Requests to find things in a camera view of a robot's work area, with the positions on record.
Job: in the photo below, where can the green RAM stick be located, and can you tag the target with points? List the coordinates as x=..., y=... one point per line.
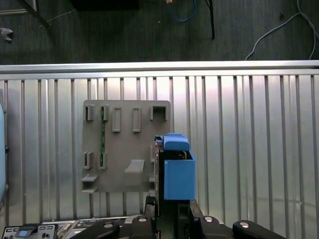
x=102, y=137

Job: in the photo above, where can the grey metal frame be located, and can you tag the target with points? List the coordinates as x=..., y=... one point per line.
x=40, y=16

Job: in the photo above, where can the hard disk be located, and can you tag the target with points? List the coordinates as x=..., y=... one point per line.
x=179, y=179

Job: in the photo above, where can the grey parts rack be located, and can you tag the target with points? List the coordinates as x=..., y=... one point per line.
x=124, y=149

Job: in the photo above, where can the metal expansion slot bracket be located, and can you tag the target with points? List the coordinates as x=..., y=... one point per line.
x=23, y=234

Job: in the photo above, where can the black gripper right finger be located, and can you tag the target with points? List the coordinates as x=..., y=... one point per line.
x=197, y=229

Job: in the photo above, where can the black PC case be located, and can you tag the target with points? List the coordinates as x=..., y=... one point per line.
x=67, y=230

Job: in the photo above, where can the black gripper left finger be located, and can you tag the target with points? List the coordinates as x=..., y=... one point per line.
x=147, y=229

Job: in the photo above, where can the thin black pole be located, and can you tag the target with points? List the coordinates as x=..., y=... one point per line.
x=211, y=22

